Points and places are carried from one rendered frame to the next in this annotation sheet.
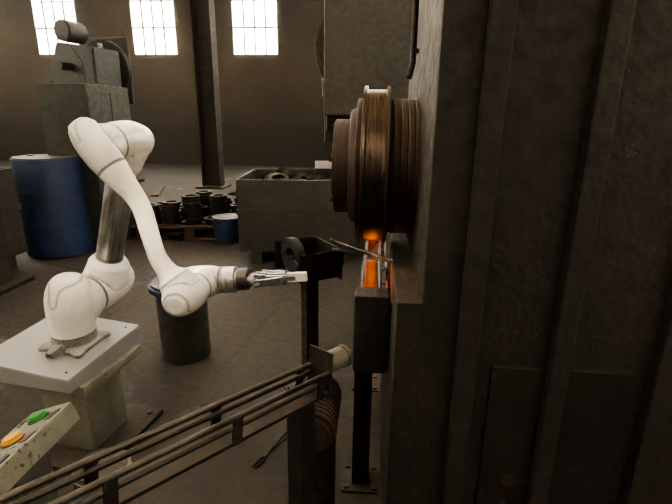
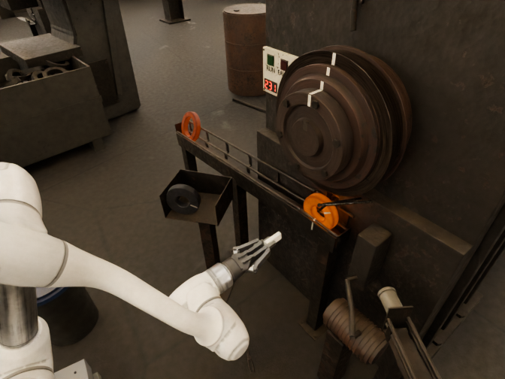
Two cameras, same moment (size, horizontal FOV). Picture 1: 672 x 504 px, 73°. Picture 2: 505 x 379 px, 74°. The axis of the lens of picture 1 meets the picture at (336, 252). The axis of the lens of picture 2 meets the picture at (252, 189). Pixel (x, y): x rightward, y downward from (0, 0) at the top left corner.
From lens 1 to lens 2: 120 cm
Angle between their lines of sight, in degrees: 43
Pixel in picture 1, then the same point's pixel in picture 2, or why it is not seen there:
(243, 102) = not seen: outside the picture
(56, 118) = not seen: outside the picture
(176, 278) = (224, 327)
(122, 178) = (85, 268)
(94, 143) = (25, 255)
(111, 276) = (43, 350)
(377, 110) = (385, 89)
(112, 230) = (26, 310)
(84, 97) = not seen: outside the picture
